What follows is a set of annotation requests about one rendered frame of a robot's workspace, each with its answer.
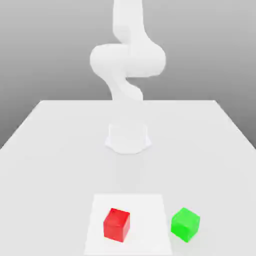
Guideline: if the small green cube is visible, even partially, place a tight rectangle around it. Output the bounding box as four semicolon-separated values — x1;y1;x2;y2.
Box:
170;207;201;243

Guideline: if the small red cube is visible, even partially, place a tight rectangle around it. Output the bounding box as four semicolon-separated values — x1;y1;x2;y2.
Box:
103;207;131;243

